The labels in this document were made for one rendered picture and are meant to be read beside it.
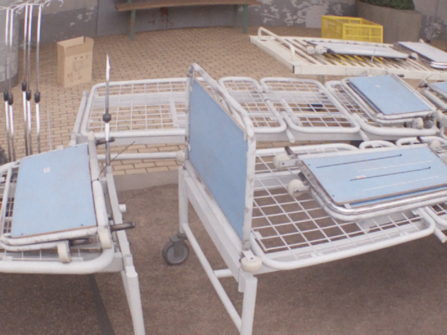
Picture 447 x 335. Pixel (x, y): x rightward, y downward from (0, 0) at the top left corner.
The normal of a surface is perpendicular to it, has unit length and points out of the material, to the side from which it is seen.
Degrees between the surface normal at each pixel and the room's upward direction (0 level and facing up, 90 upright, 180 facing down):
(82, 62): 90
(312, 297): 0
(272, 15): 90
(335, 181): 5
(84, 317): 0
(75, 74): 90
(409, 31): 101
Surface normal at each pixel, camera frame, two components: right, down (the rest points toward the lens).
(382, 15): -0.47, 0.50
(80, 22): 0.29, 0.38
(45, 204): -0.10, -0.91
